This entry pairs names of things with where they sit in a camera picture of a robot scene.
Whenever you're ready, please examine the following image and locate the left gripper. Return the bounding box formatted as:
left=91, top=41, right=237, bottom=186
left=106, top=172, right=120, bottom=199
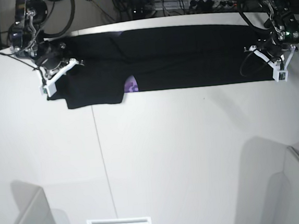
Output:
left=244, top=38, right=297, bottom=75

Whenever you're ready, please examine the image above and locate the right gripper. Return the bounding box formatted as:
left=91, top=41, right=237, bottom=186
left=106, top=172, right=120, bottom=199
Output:
left=33, top=41, right=85, bottom=97

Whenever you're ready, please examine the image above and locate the black T-shirt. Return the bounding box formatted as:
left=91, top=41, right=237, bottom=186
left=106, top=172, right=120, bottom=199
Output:
left=51, top=25, right=272, bottom=109

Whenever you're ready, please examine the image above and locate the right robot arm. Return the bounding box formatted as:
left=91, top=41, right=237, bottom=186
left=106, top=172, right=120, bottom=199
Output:
left=8, top=0, right=83, bottom=97

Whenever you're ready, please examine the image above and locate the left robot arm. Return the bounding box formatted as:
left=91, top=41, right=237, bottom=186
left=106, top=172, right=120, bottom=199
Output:
left=236, top=0, right=299, bottom=82

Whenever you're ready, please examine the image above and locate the white partition panel left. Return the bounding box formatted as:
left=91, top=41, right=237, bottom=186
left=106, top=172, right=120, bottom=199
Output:
left=0, top=184, right=63, bottom=224

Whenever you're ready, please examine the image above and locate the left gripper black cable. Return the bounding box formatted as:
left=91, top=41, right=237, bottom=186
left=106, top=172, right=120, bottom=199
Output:
left=237, top=46, right=270, bottom=78

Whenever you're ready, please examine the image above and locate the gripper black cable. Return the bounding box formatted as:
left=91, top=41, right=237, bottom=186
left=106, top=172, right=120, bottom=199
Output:
left=237, top=46, right=270, bottom=78
left=0, top=48, right=48, bottom=90

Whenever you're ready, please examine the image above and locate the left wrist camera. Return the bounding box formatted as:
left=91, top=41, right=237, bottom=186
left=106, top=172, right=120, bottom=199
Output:
left=272, top=69, right=289, bottom=82

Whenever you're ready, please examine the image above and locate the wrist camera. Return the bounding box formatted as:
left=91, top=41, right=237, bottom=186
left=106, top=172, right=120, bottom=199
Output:
left=272, top=69, right=289, bottom=82
left=40, top=83, right=57, bottom=97

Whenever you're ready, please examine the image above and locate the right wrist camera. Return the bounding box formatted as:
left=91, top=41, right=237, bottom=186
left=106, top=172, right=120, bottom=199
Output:
left=40, top=83, right=57, bottom=97

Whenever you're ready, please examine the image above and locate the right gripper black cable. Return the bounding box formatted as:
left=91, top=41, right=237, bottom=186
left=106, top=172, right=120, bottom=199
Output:
left=0, top=48, right=48, bottom=90

